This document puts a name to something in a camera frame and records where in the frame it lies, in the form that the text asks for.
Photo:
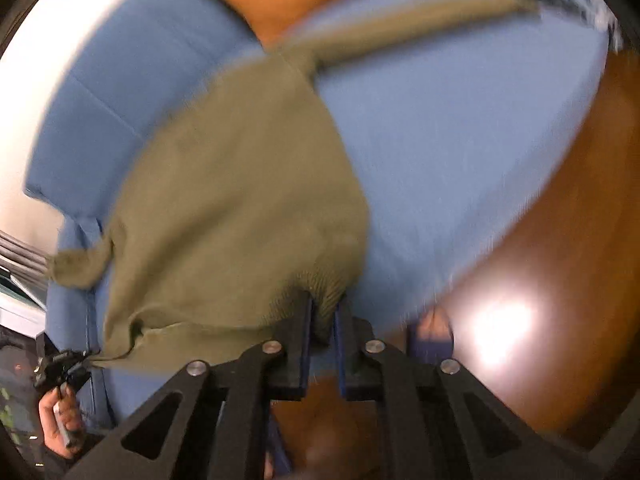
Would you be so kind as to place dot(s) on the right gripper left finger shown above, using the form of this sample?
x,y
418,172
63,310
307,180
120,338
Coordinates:
x,y
212,422

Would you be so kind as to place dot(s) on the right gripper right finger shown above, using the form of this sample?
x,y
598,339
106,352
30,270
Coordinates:
x,y
440,421

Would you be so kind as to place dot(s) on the olive green sweatshirt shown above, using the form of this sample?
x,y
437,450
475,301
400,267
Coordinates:
x,y
243,208

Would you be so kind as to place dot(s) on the person's left hand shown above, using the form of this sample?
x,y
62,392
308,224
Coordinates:
x,y
59,409

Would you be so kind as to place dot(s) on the grey radiator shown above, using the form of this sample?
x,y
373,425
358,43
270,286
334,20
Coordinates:
x,y
24,271

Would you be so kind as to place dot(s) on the blue fabric sofa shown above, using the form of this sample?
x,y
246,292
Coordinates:
x,y
451,138

